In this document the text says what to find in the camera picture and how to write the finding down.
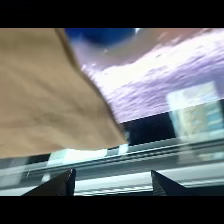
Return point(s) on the blue garment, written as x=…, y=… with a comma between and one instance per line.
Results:
x=100, y=35

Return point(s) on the tan garment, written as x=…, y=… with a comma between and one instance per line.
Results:
x=43, y=96

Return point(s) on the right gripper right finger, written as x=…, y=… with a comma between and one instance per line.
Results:
x=163, y=187

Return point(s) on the silver frame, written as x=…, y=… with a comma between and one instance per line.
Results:
x=133, y=166

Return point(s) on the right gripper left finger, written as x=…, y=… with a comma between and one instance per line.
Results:
x=60, y=186

